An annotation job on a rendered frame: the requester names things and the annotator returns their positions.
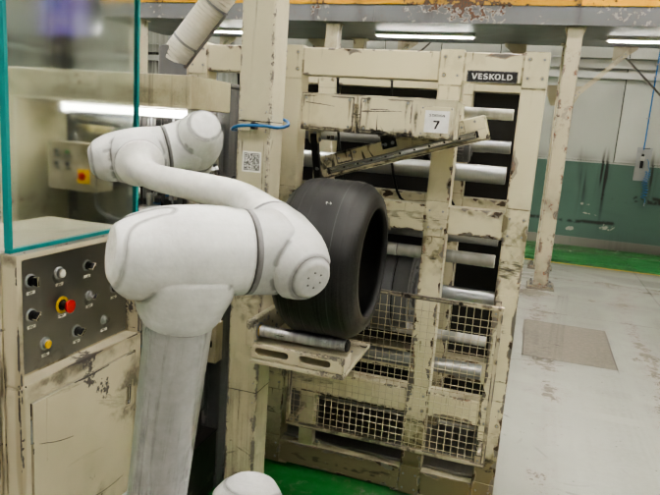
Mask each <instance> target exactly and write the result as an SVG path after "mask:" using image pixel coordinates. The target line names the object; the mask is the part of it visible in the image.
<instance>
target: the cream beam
mask: <svg viewBox="0 0 660 495"><path fill-rule="evenodd" d="M425 110H433V111H450V119H449V128H448V133H447V134H438V133H425V132H424V131H423V128H424V118H425ZM464 111H465V105H464V103H462V102H460V101H458V100H450V99H432V98H413V97H395V96H377V95H358V94H341V93H322V92H303V93H302V112H301V129H302V130H315V131H328V132H342V133H355V134H369V135H382V136H394V137H401V138H427V139H441V140H458V138H459V132H460V122H461V120H463V119H464Z"/></svg>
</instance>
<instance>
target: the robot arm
mask: <svg viewBox="0 0 660 495"><path fill-rule="evenodd" d="M222 145H223V132H222V130H221V126H220V122H219V120H218V118H217V117H216V116H215V115H214V114H212V113H211V112H208V111H205V110H197V111H193V112H191V113H190V114H188V115H186V116H185V117H184V118H182V119H180V120H178V121H176V122H173V123H170V124H167V125H163V126H156V127H138V128H130V129H124V130H120V131H115V132H111V133H108V134H105V135H103V136H101V137H98V138H96V139H95V140H93V141H92V142H91V144H90V146H89V147H88V149H87V157H88V163H89V167H90V171H91V173H92V174H93V175H95V176H96V177H97V178H98V179H101V180H104V181H109V182H120V183H126V184H129V185H131V186H135V187H145V188H147V189H149V190H151V192H152V193H156V192H157V195H160V196H161V201H162V202H164V201H165V195H166V194H168V195H172V196H175V197H179V198H183V199H187V200H191V201H195V202H199V203H202V204H175V205H163V206H156V207H151V208H147V209H144V210H141V211H138V212H135V213H132V214H129V215H127V216H125V217H123V218H122V219H121V220H120V221H118V222H116V223H115V224H114V225H113V226H112V228H111V229H110V232H109V235H108V239H107V243H106V250H105V273H106V277H107V280H108V281H109V283H110V284H111V286H112V288H113V289H114V290H115V291H116V292H117V293H118V294H119V295H121V296H122V297H124V298H125V299H128V300H132V301H135V304H136V309H137V314H138V315H139V317H140V319H141V321H142V322H143V324H144V327H143V337H142V346H141V355H140V365H139V374H138V383H137V400H136V405H137V407H136V416H135V425H134V434H133V444H132V452H131V461H130V470H129V480H128V489H127V491H126V492H125V493H124V494H122V495H187V493H188V486H189V480H190V473H191V467H192V460H193V449H194V442H195V436H196V430H197V424H198V417H199V411H200V404H201V398H202V391H203V385H204V378H205V372H206V366H207V360H208V353H209V347H210V340H211V334H212V329H213V328H214V327H215V326H216V325H217V324H218V323H219V322H220V320H221V319H222V317H223V315H224V313H225V311H226V309H227V308H228V306H229V305H230V303H231V302H232V300H233V298H234V296H248V295H278V294H279V295H280V296H281V297H283V298H286V299H292V300H307V299H310V298H312V297H314V296H316V295H317V294H318V293H320V292H321V291H322V290H323V289H324V288H325V286H326V285H327V283H328V280H329V277H330V265H329V264H330V256H329V252H328V249H327V246H326V245H325V243H324V241H323V239H322V237H321V236H320V234H319V233H318V231H317V230H316V229H315V228H314V227H313V225H312V224H311V223H310V222H309V221H308V220H307V219H306V218H305V217H304V216H303V215H302V214H301V213H299V212H297V211H296V210H295V209H294V208H292V207H291V206H290V205H289V204H287V203H285V202H283V201H281V200H279V199H277V198H275V197H273V196H271V195H269V194H268V193H266V192H264V191H262V190H260V189H258V188H256V187H254V186H252V185H250V184H247V183H245V182H242V181H238V180H235V179H231V178H227V177H226V174H225V173H223V172H222V171H221V170H220V169H219V168H218V164H214V162H215V161H216V160H217V158H218V157H219V155H220V152H221V150H222ZM213 164H214V165H213ZM212 495H282V493H281V491H280V489H279V487H278V485H277V484H276V482H275V481H274V479H273V478H271V477H270V476H268V475H266V474H264V473H261V472H256V471H242V472H238V473H236V474H234V475H232V476H229V477H227V478H226V479H224V480H223V481H222V482H221V483H220V484H219V485H218V486H217V487H216V488H215V489H214V491H213V493H212Z"/></svg>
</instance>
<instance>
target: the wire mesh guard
mask: <svg viewBox="0 0 660 495"><path fill-rule="evenodd" d="M381 294H383V295H387V301H388V295H390V296H396V297H403V298H409V299H415V302H416V300H422V306H423V301H429V302H436V303H437V306H438V303H447V304H451V305H452V307H453V305H460V306H466V307H467V311H468V307H473V308H474V309H476V308H480V309H486V310H489V316H490V310H493V311H499V318H498V322H497V323H498V325H497V329H495V330H497V333H496V336H492V337H496V341H495V343H490V344H495V349H494V357H493V363H492V364H491V365H492V371H490V372H491V378H489V379H490V385H488V386H490V387H489V392H487V393H489V395H488V399H487V400H488V403H487V406H486V407H487V410H486V418H482V419H485V425H481V426H484V432H481V433H483V439H481V440H483V441H482V449H481V452H478V453H481V456H480V464H478V463H474V462H473V461H472V460H468V459H465V455H461V456H464V458H459V457H458V455H459V454H458V452H457V456H456V457H454V456H450V455H445V454H443V453H442V454H441V453H436V450H438V449H435V452H432V451H429V447H426V448H428V450H423V449H422V447H424V446H421V449H419V448H416V447H415V444H413V445H414V447H411V446H409V444H411V443H408V446H406V445H402V442H403V441H400V442H401V444H397V443H395V442H394V443H393V442H388V441H384V440H382V438H385V437H382V433H381V436H377V437H381V440H380V439H375V436H376V435H375V434H374V435H373V436H374V438H371V437H368V436H367V437H366V436H362V433H363V432H362V428H363V427H365V426H362V427H361V432H360V433H361V435H357V434H356V432H358V431H355V430H351V431H354V432H355V434H354V433H349V432H345V431H343V429H346V428H343V426H342V431H340V430H336V429H332V428H330V426H332V425H329V428H327V427H324V418H325V417H322V418H323V423H320V424H323V426H318V425H314V424H311V423H312V422H314V421H311V420H308V421H310V424H309V423H305V415H306V414H307V413H304V419H303V420H304V422H300V421H296V420H295V421H289V414H290V413H291V412H293V415H294V405H292V406H293V410H292V411H291V399H292V393H293V392H292V387H295V386H292V382H293V374H294V373H293V371H292V370H288V387H287V403H286V418H285V423H287V424H291V425H295V426H299V427H303V428H308V429H312V430H317V431H321V432H325V433H330V434H334V435H339V436H343V437H347V438H352V439H356V440H360V441H364V442H368V443H373V444H377V445H382V446H386V447H390V448H395V449H399V450H404V451H408V452H412V453H417V454H421V455H425V456H429V457H433V458H438V459H442V460H447V461H451V462H455V463H460V464H464V465H469V466H473V467H477V468H484V461H485V453H486V446H487V438H488V430H489V422H490V415H491V408H492V400H493V392H494V385H495V377H496V369H497V361H498V355H499V347H500V339H501V332H502V324H503V316H504V309H505V308H504V307H502V306H495V305H488V304H482V303H475V302H463V301H456V300H449V299H442V298H436V297H430V296H423V295H417V294H410V293H403V292H397V291H390V290H383V289H381V292H380V300H381Z"/></svg>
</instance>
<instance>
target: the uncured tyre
mask: <svg viewBox="0 0 660 495"><path fill-rule="evenodd" d="M325 200H334V202H333V204H332V206H329V205H323V204H324V202H325ZM286 203H287V204H289V205H290V206H291V207H292V208H294V209H295V210H296V211H297V212H299V213H301V214H302V215H303V216H304V217H305V218H306V219H307V220H308V221H309V222H310V223H311V224H312V225H313V227H314V228H315V229H316V230H317V231H318V233H319V234H320V236H321V237H322V239H323V241H324V243H325V245H326V246H327V249H328V252H329V256H330V264H329V265H330V277H329V280H328V283H327V285H326V286H325V288H324V289H323V290H322V291H321V292H320V293H318V294H317V295H316V296H314V297H312V298H310V299H307V300H292V299H286V298H283V297H281V296H280V295H279V294H278V295H272V298H273V301H274V304H275V307H276V309H277V311H278V313H279V314H280V316H281V317H282V318H283V320H284V321H285V323H286V324H287V325H288V326H289V327H291V328H293V329H295V330H297V331H303V332H308V333H313V334H319V335H324V336H330V337H336V338H341V339H348V338H353V337H354V336H355V335H357V334H358V333H360V332H361V331H362V330H364V329H365V328H366V327H367V325H368V324H369V322H370V320H371V318H372V316H373V314H374V311H375V309H376V306H377V303H378V299H379V296H380V292H381V287H382V282H383V277H384V271H385V264H386V256H387V246H388V216H387V209H386V204H385V201H384V198H383V197H382V195H381V194H380V193H379V192H378V191H377V189H376V188H375V187H374V186H373V185H370V184H368V183H366V184H362V183H359V181H349V180H339V179H329V178H314V179H309V180H307V181H305V182H304V183H303V184H301V185H300V186H299V187H298V188H297V189H296V190H294V191H293V192H292V194H291V195H290V196H289V198H288V199H287V201H286Z"/></svg>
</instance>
